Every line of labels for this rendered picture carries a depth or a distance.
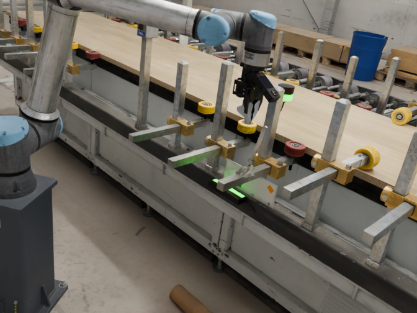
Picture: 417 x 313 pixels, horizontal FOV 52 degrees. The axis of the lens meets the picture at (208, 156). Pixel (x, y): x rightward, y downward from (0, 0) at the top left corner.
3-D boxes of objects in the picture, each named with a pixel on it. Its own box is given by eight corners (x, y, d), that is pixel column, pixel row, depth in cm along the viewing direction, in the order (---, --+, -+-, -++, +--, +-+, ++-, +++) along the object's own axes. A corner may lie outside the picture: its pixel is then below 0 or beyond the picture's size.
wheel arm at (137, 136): (133, 145, 173) (133, 135, 171) (128, 141, 175) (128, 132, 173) (209, 127, 202) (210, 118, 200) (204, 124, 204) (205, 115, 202)
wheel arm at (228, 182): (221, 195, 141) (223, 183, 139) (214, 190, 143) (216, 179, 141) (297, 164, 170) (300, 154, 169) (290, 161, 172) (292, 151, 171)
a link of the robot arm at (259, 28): (250, 8, 143) (280, 13, 141) (244, 46, 148) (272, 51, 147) (245, 10, 135) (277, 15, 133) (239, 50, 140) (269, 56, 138)
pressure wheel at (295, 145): (291, 176, 166) (298, 149, 161) (275, 167, 171) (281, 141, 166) (303, 171, 171) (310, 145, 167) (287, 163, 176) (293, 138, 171)
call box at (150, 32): (145, 40, 192) (146, 22, 188) (136, 36, 196) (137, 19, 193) (157, 40, 196) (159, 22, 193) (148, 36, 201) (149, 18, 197)
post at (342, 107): (310, 231, 151) (346, 102, 131) (302, 226, 153) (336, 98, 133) (316, 228, 154) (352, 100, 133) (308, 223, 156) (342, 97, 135)
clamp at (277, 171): (276, 179, 156) (278, 167, 154) (248, 165, 165) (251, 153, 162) (285, 176, 160) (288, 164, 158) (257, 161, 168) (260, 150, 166)
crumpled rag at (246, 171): (245, 179, 145) (246, 173, 144) (231, 171, 149) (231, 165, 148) (262, 173, 151) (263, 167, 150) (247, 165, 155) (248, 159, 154)
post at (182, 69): (172, 164, 200) (183, 62, 180) (167, 161, 202) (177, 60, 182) (178, 162, 202) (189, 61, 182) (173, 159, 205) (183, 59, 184)
